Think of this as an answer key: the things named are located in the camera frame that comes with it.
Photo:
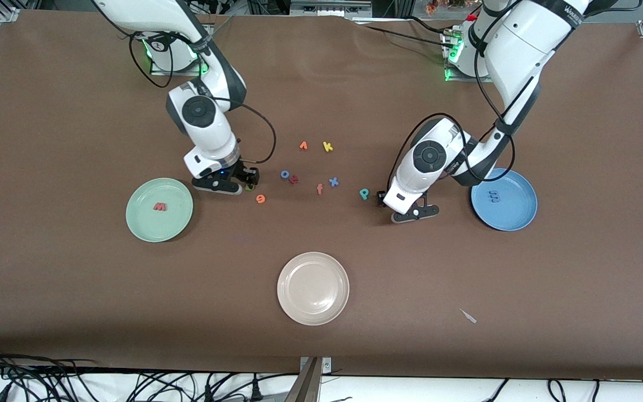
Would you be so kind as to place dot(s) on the metal background rack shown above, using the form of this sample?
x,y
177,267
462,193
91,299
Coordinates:
x,y
327,6

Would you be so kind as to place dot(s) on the dried flower bunch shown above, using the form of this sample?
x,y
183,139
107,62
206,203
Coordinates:
x,y
433,6

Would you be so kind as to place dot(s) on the light green plate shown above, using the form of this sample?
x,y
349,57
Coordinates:
x,y
159,223

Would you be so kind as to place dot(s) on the grey slanted pole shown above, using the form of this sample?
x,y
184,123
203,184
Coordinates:
x,y
305,388

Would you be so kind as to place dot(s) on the brown table cover sheet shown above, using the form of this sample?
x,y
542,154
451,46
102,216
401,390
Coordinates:
x,y
321,84

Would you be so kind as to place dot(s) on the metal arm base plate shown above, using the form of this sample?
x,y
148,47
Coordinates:
x,y
466,79
176,72

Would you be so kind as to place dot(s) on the beige plate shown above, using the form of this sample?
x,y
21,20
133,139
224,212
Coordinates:
x,y
313,288

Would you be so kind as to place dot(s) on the pink foam letter w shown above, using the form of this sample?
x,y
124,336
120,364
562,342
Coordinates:
x,y
159,207

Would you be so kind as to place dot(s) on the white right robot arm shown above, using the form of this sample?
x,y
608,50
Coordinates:
x,y
204,128

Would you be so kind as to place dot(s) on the blue foam letter m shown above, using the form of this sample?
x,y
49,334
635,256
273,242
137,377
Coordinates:
x,y
493,196

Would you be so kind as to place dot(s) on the blue plate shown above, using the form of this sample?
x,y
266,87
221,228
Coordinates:
x,y
514,209

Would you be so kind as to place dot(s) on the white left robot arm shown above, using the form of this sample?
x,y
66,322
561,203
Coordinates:
x,y
427,162

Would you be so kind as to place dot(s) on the metal table edge bracket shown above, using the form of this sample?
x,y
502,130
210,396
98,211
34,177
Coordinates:
x,y
327,365

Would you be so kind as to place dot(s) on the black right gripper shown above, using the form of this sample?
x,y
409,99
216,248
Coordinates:
x,y
241,172

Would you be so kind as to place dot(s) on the teal foam letter p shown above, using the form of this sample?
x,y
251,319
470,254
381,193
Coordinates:
x,y
364,193

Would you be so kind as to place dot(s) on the white paper scrap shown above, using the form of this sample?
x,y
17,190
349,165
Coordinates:
x,y
468,316

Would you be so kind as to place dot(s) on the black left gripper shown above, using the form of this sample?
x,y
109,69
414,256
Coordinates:
x,y
381,197

